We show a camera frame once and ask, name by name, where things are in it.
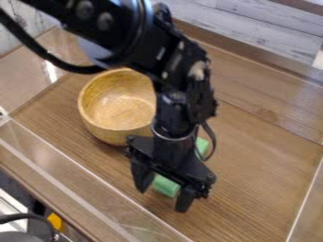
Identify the brown wooden bowl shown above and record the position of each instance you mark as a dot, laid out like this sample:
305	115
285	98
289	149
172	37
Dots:
116	105

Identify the yellow and black device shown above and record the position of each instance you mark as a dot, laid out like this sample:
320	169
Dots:
65	232

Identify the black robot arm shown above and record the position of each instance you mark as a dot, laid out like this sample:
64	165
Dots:
132	33

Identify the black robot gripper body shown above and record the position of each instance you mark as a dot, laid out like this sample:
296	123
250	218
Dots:
174	157

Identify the green rectangular block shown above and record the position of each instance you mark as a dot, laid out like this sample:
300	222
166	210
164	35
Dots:
166	187

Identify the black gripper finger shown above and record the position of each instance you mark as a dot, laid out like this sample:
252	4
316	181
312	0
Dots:
184	199
142	174

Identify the clear acrylic tray wall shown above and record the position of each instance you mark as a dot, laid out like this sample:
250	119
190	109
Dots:
42	160

